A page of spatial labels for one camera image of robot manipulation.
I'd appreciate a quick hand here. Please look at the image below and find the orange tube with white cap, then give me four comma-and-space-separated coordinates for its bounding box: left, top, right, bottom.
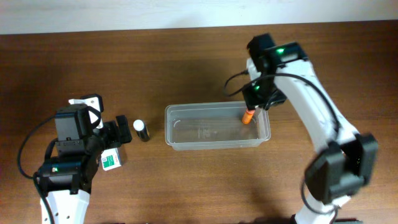
241, 109, 255, 124

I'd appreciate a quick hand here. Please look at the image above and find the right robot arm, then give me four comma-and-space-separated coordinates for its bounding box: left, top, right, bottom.
242, 34, 378, 223

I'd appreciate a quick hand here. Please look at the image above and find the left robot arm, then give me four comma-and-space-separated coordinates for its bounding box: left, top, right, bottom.
34, 115, 132, 223

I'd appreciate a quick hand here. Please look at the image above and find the clear plastic container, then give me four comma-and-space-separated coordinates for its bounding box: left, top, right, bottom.
165, 101, 271, 151

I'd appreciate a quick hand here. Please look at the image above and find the white and green box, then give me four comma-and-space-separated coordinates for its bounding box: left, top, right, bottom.
101, 148, 121, 171

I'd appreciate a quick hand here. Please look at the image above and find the dark bottle with white cap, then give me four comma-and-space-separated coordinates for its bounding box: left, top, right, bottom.
133, 119, 150, 142

